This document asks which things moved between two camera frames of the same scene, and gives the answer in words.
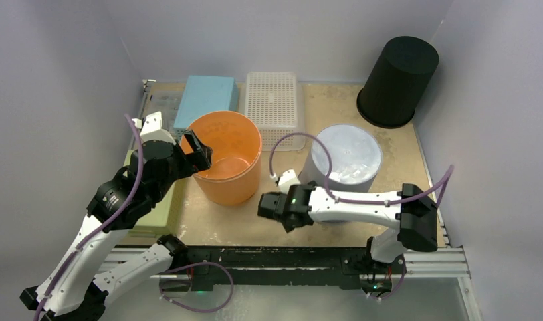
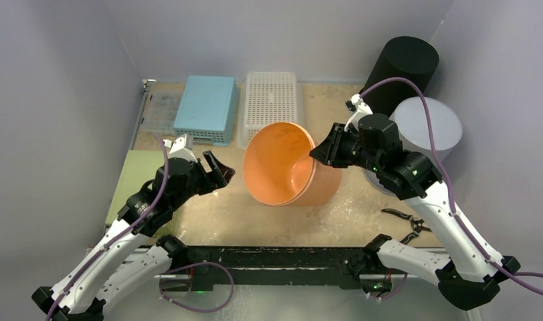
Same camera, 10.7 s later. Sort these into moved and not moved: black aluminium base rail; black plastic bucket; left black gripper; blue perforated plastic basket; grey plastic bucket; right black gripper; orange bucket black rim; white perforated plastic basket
Moved: grey plastic bucket; left black gripper; right black gripper; orange bucket black rim
Not moved: blue perforated plastic basket; black plastic bucket; white perforated plastic basket; black aluminium base rail
